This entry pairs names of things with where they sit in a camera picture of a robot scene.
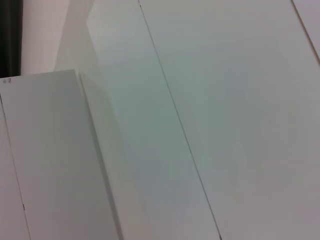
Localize white partition panel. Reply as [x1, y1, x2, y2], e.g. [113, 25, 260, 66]
[0, 69, 124, 240]

